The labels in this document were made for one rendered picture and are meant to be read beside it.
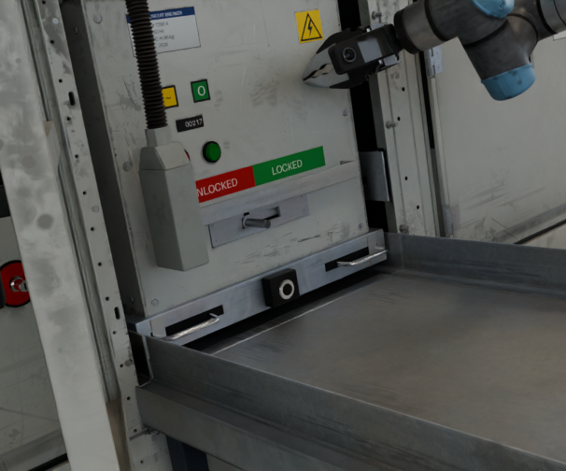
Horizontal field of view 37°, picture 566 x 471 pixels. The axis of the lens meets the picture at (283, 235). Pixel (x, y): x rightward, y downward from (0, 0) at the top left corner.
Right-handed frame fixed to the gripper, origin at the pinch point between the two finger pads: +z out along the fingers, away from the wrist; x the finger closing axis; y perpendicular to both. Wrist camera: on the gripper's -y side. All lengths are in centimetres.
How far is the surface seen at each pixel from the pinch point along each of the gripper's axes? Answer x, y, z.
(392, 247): -33.5, 13.3, 4.4
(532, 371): -47, -26, -32
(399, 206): -26.9, 14.3, 0.6
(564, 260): -42, 4, -29
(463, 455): -44, -55, -36
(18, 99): -3, -88, -37
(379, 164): -18.3, 11.6, -0.3
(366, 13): 7.5, 16.2, -6.2
